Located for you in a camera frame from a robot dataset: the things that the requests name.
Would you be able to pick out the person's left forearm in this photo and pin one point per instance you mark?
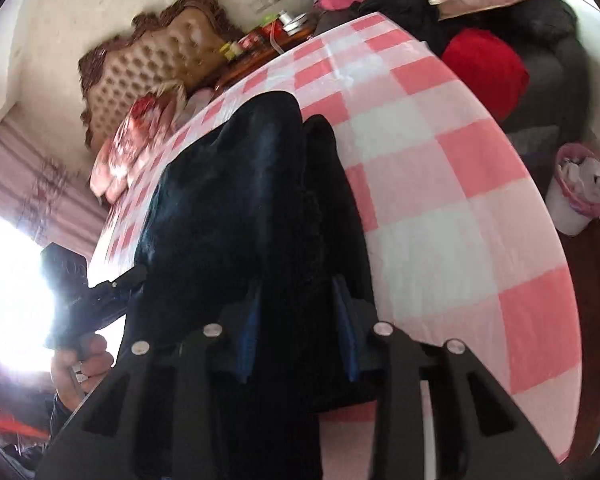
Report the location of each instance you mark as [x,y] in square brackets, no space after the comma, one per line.
[60,420]

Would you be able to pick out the yellow-lidded bottle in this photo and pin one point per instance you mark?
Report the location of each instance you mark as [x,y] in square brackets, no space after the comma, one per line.
[228,50]

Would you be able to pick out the red cushion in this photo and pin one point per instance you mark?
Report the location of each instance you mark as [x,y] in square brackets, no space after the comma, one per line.
[485,75]

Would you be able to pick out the person's left hand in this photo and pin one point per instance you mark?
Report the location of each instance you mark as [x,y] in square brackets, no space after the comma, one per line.
[87,367]

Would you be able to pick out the black pants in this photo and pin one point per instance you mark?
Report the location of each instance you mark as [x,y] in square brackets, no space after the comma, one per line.
[240,200]

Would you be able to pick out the red jar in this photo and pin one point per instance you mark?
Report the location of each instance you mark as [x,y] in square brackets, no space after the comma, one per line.
[252,40]

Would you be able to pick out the wooden nightstand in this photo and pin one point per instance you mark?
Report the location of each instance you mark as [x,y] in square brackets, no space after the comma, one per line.
[242,67]

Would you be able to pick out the wall socket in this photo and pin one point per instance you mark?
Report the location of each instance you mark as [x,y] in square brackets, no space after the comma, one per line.
[266,2]

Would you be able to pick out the floral pillow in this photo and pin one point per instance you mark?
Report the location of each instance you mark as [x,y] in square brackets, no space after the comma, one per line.
[140,125]

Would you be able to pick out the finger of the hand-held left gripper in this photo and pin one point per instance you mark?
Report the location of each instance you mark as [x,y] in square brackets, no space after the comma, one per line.
[122,281]

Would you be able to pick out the round metal tin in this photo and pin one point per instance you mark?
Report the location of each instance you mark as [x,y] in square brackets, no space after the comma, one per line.
[292,22]

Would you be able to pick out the pink curtain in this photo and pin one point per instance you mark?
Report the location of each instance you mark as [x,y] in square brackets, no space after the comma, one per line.
[20,175]

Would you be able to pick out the black clothes pile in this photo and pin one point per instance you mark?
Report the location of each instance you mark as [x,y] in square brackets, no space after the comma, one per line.
[405,7]

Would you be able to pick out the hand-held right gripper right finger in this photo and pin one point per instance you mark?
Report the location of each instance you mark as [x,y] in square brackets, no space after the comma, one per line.
[346,332]

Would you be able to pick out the pink checkered tablecloth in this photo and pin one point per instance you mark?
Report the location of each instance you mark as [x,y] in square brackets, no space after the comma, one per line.
[430,185]

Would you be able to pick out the white bin with pink bag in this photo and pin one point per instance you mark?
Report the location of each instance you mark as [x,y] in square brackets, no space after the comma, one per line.
[572,205]

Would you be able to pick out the black leather sofa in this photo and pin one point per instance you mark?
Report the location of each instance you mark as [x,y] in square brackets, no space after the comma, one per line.
[555,60]

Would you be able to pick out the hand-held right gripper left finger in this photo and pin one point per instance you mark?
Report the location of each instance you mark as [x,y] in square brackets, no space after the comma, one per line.
[249,342]

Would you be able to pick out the tufted carved wooden headboard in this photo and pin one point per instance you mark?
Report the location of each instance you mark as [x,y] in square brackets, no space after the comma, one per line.
[145,65]

